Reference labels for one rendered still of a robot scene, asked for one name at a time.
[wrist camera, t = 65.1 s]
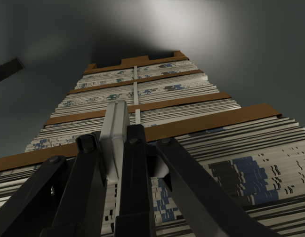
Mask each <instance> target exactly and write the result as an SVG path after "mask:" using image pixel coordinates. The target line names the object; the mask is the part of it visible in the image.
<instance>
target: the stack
mask: <svg viewBox="0 0 305 237"><path fill-rule="evenodd" d="M173 53H174V57H168V58H162V59H156V60H149V58H148V56H147V55H145V56H139V57H133V58H127V59H122V60H121V64H120V65H116V66H110V67H104V68H98V69H97V67H96V63H94V64H89V66H88V68H87V69H86V70H85V71H84V72H88V71H96V70H103V69H109V68H115V67H122V66H128V65H134V64H141V63H149V62H156V61H162V60H168V59H175V58H181V57H186V56H185V55H184V54H183V53H181V51H180V50H179V51H174V52H173ZM197 69H198V68H197V66H195V64H193V63H192V62H190V60H187V59H184V60H177V61H170V62H163V63H155V64H150V65H143V66H134V67H131V68H125V69H115V70H109V71H101V72H95V73H89V74H84V76H83V78H82V79H80V80H79V81H78V83H77V86H76V87H75V89H80V88H86V87H94V86H99V85H105V84H111V83H117V82H123V81H129V80H135V79H143V78H148V77H154V76H160V75H166V74H172V73H178V72H184V71H192V70H197ZM213 93H219V91H218V89H217V88H216V86H214V85H213V84H210V83H209V81H208V77H207V75H205V73H202V72H198V73H191V74H185V75H179V76H173V77H166V78H161V79H155V80H150V81H145V82H138V83H137V82H134V83H133V84H127V85H121V86H115V87H105V88H100V89H94V90H89V91H83V92H77V93H72V94H69V95H67V96H66V98H65V99H64V100H63V102H61V103H60V104H59V105H58V108H56V110H55V111H56V112H53V113H52V114H51V116H50V117H51V118H53V117H60V116H66V115H72V114H79V113H85V112H92V111H100V110H106V109H107V105H108V104H109V103H111V102H116V103H118V101H123V100H125V101H126V102H127V106H132V105H139V104H145V103H153V102H160V101H166V100H173V99H179V98H186V97H192V96H199V95H207V94H213ZM238 108H241V106H240V105H238V104H237V102H236V101H235V100H232V99H231V98H222V99H215V100H208V101H201V102H194V103H185V104H178V105H172V106H168V107H164V108H158V109H152V110H145V111H140V109H137V110H136V112H130V113H128V114H129V119H130V124H131V125H136V124H142V125H143V126H144V128H146V127H151V126H156V125H161V124H166V123H170V122H175V121H180V120H184V119H191V118H195V117H200V116H205V115H209V114H214V113H219V112H223V111H229V110H234V109H238ZM104 118H105V116H101V117H95V118H87V119H81V120H75V121H69V122H63V123H57V124H51V125H47V126H46V127H44V128H42V129H41V132H40V133H39V134H38V135H37V137H35V138H34V141H32V142H31V144H29V145H27V147H26V150H25V152H30V151H35V150H41V149H45V148H50V147H55V146H59V145H64V144H69V143H73V142H76V141H75V139H76V138H77V137H79V136H81V135H83V134H90V133H92V132H94V131H100V130H102V126H103V122H104Z"/></svg>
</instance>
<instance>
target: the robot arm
mask: <svg viewBox="0 0 305 237"><path fill-rule="evenodd" d="M75 141H76V145H77V148H78V154H77V157H75V158H72V159H69V160H66V157H65V156H63V155H58V156H57V155H56V156H52V157H50V158H48V159H47V160H46V161H44V163H43V164H42V165H41V166H40V167H39V168H38V169H37V170H36V171H35V172H34V173H33V174H32V175H31V176H30V177H29V178H28V179H27V180H26V181H25V182H24V183H23V184H22V185H21V186H20V188H19V189H18V190H17V191H16V192H15V193H14V194H13V195H12V196H11V197H10V198H9V199H8V200H7V201H6V202H5V203H4V204H3V205H2V206H1V207H0V237H101V230H102V223H103V215H104V206H105V198H106V191H107V179H106V175H107V178H108V181H110V182H115V181H119V179H121V190H120V210H119V216H116V218H115V228H114V237H157V235H156V225H155V216H154V207H153V194H152V181H151V177H158V178H161V182H162V183H163V185H164V187H165V188H166V190H167V191H168V193H169V194H170V196H171V198H172V199H173V201H174V202H175V204H176V206H177V207H178V209H179V211H180V212H181V214H182V215H183V217H184V219H185V220H186V222H187V223H188V225H189V227H190V228H191V230H192V231H193V233H194V235H195V236H196V237H284V236H282V235H281V234H279V233H277V232H275V231H273V230H272V229H270V228H268V227H266V226H265V225H263V224H261V223H259V222H257V221H256V220H254V219H252V218H251V217H250V216H249V215H248V214H247V213H246V212H245V211H244V210H243V208H242V207H241V206H240V205H239V204H238V203H237V202H236V201H235V200H234V199H233V198H232V197H231V196H230V195H229V194H228V193H227V192H226V191H225V190H224V189H223V188H222V187H221V186H220V184H219V183H218V182H217V181H216V180H215V179H214V178H213V177H212V176H211V175H210V174H209V173H208V172H207V171H206V170H205V169H204V168H203V167H202V166H201V165H200V164H199V163H198V162H197V160H196V159H195V158H194V157H193V156H192V155H191V154H190V153H189V152H188V151H187V150H186V149H185V148H184V147H183V146H182V145H181V144H180V143H179V142H178V141H177V140H176V139H174V138H170V137H169V138H168V137H166V138H163V139H160V140H158V141H157V142H156V145H149V144H147V143H146V138H145V132H144V126H143V125H142V124H136V125H131V124H130V119H129V114H128V107H127V102H126V101H125V100H123V101H118V103H116V102H111V103H109V104H108V105H107V109H106V113H105V118H104V122H103V126H102V130H100V131H94V132H92V133H90V134H83V135H81V136H79V137H77V138H76V139H75ZM51 190H52V192H53V193H51Z"/></svg>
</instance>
